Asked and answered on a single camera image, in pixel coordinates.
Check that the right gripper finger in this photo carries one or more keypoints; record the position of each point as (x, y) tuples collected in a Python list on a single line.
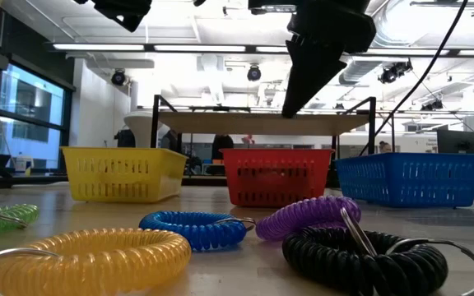
[(311, 70)]

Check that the black office chair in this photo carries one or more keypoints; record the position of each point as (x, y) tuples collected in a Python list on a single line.
[(125, 139)]

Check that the black ceiling spotlight cluster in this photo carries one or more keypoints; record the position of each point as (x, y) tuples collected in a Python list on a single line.
[(393, 72)]

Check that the overhead light bar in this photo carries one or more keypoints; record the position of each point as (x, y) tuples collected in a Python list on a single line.
[(200, 48)]

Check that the red plastic basket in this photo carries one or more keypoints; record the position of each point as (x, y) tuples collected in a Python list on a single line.
[(276, 178)]

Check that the white mushroom table lamp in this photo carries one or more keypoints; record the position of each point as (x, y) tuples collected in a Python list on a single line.
[(140, 127)]

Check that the blue plastic basket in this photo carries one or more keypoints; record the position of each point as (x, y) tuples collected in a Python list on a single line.
[(410, 181)]

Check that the yellow plastic basket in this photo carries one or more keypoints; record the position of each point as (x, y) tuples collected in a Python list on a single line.
[(124, 174)]

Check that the black computer monitor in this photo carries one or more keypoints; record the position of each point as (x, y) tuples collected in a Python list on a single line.
[(457, 141)]

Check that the white container blue label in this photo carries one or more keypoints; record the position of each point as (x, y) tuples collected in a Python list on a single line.
[(24, 163)]

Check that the silver ventilation duct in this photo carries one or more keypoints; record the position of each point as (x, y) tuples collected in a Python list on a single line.
[(358, 72)]

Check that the wooden shelf riser black frame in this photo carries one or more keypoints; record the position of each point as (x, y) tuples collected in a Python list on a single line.
[(241, 123)]

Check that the black aluminium rig frame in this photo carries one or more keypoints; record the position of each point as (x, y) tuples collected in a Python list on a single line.
[(204, 180)]

